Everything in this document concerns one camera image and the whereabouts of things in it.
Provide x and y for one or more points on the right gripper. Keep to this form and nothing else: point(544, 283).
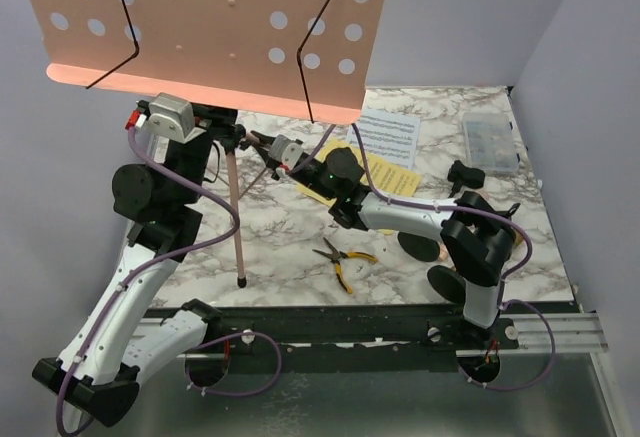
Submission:
point(303, 173)

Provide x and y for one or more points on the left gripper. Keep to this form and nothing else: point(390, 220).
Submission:
point(215, 120)

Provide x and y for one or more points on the pink perforated music stand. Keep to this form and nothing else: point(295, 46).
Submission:
point(303, 59)

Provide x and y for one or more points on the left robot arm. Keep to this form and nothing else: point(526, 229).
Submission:
point(98, 376)

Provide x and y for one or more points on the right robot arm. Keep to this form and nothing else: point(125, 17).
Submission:
point(479, 240)

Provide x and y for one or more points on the yellow sheet music page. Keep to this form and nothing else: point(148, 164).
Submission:
point(387, 177)

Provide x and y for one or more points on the white sheet music page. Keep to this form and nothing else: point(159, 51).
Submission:
point(391, 136)

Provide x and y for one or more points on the pink toy microphone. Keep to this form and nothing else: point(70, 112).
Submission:
point(443, 254)

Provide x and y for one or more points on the clear plastic parts box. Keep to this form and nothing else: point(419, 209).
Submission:
point(489, 143)

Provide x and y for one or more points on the black mic stand front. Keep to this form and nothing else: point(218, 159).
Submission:
point(447, 283)

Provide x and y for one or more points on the gold toy microphone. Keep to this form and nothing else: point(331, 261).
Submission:
point(519, 239)

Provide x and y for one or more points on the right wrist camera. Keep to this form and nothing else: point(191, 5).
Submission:
point(286, 153)

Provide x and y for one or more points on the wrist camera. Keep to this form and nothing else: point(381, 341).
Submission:
point(286, 153)
point(166, 116)

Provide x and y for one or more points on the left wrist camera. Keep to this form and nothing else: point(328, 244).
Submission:
point(166, 116)

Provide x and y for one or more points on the yellow handled pliers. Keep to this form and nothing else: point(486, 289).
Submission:
point(336, 256)

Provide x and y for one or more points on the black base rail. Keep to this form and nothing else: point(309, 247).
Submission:
point(360, 338)

